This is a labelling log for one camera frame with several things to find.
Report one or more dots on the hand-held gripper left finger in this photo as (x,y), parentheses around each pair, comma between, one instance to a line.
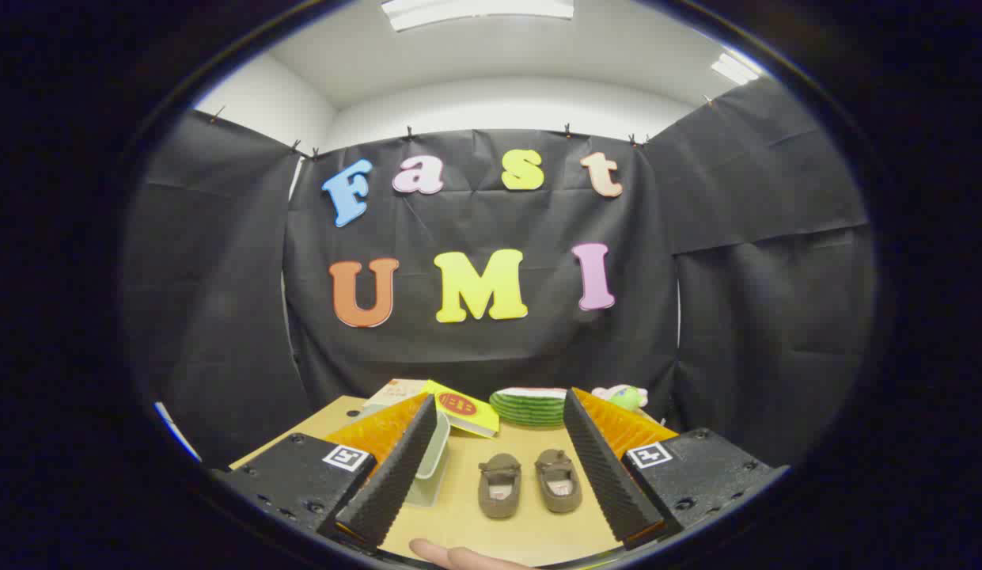
(392,475)

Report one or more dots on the pale green fabric storage box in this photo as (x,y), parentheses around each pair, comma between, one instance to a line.
(434,455)

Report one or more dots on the brown fuzzy shoe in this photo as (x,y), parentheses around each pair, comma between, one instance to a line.
(499,487)
(559,481)

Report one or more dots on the long ceiling light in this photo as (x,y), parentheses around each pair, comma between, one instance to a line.
(475,11)

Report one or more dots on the watermelon slice plush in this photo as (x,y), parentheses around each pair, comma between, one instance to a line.
(530,408)

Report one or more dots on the pink and green plush toy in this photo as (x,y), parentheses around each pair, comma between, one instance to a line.
(627,396)

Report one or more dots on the small ceiling light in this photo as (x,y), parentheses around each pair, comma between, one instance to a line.
(736,69)

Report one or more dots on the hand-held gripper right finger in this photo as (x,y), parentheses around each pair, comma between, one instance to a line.
(609,475)

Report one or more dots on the beige book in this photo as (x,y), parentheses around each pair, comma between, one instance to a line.
(396,391)

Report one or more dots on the yellow book with red circle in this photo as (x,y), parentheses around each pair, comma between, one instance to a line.
(467,412)

